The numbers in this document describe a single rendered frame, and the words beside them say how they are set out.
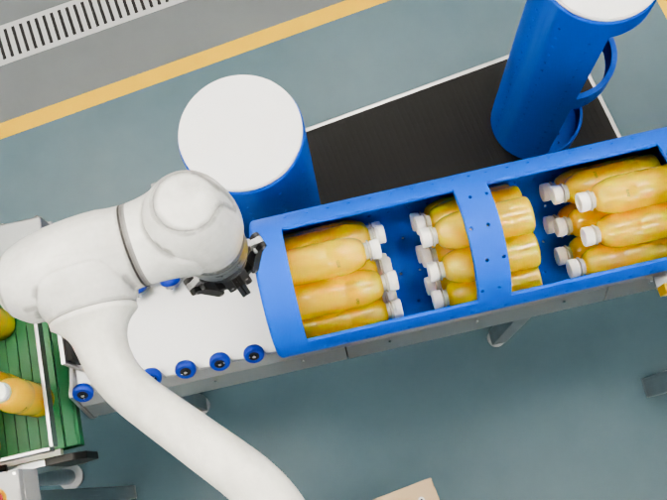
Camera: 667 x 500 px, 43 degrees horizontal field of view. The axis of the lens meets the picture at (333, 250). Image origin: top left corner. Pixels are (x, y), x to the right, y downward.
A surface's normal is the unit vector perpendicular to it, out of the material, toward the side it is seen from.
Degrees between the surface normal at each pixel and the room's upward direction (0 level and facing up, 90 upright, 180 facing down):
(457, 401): 0
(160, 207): 5
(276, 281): 9
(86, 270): 13
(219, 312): 0
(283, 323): 43
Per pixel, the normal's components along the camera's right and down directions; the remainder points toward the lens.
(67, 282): -0.03, -0.07
